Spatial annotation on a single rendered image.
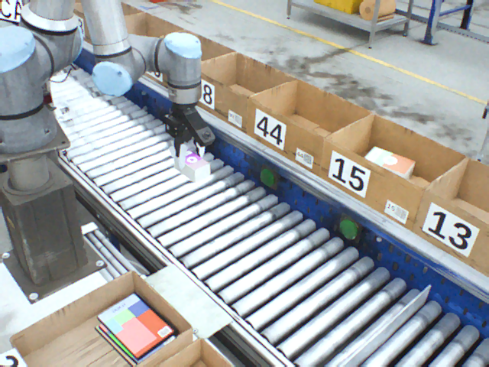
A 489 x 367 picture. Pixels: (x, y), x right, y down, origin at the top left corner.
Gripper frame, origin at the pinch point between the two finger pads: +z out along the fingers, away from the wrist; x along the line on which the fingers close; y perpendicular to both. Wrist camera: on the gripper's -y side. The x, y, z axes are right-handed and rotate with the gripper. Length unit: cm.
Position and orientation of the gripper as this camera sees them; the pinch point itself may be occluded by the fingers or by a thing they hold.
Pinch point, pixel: (191, 164)
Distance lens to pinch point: 147.5
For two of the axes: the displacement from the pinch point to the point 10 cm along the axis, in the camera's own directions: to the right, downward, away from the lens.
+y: -6.8, -4.5, 5.9
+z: -0.3, 8.1, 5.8
